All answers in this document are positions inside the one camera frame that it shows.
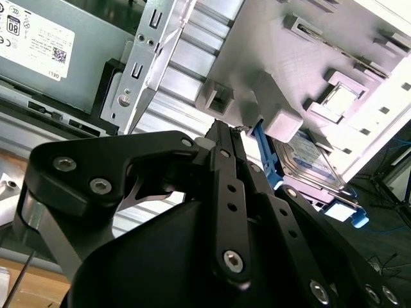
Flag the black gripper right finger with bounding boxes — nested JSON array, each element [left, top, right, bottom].
[[229, 126, 411, 308]]

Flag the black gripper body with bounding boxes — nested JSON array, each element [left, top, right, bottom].
[[66, 200, 322, 308]]

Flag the hard disk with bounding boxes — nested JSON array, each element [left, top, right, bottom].
[[253, 117, 370, 228]]

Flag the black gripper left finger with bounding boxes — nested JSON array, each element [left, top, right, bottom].
[[12, 119, 253, 291]]

